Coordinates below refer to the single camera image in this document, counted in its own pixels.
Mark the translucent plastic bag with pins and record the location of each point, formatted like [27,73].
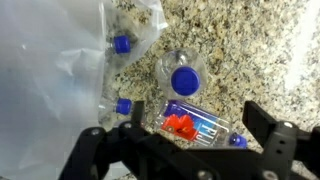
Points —
[53,67]

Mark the red label bottle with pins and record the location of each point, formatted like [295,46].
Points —
[196,125]

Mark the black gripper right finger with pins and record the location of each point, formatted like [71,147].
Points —
[282,142]

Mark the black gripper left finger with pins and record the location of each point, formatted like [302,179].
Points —
[95,150]

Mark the blue cap bottle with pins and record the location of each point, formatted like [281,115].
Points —
[181,73]

